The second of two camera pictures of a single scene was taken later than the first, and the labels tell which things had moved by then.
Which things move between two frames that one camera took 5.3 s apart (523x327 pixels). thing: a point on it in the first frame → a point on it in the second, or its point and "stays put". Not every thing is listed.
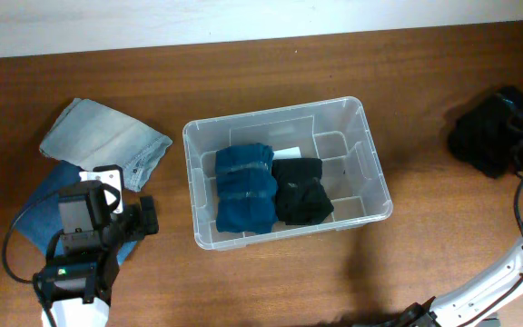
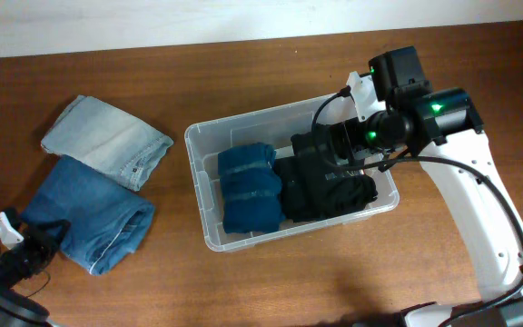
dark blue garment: [247, 192] stays put
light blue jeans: [89, 133] stays put
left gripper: [140, 223] → [44, 232]
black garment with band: [499, 133] → [345, 189]
